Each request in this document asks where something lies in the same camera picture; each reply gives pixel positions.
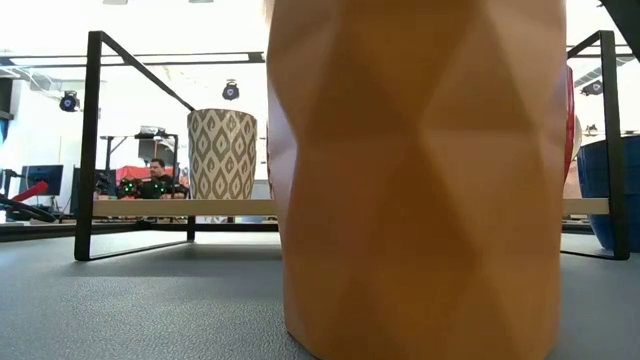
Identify black device green lights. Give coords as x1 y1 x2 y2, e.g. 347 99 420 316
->
117 177 189 200

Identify blue mug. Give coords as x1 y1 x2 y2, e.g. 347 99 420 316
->
576 133 640 253

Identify red handle bar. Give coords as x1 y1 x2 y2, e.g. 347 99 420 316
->
9 180 50 202

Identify person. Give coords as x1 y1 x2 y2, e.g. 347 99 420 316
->
127 157 190 200

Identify red mug white handle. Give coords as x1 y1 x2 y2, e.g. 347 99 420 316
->
564 64 584 181

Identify black curved hose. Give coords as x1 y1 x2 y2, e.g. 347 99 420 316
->
0 193 59 224

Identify white mug grey diamond pattern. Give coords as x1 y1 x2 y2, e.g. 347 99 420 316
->
186 108 259 201

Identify brown faceted mug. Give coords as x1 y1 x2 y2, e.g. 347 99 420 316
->
264 0 570 360

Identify blue-grey table mat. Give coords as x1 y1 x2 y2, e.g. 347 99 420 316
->
0 232 640 360

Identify background computer monitor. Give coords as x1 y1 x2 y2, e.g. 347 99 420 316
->
19 164 65 197

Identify black aluminium table frame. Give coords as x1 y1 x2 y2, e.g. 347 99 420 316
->
0 219 640 244

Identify wooden shelf rack black frame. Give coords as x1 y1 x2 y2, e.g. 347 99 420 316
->
73 29 631 262

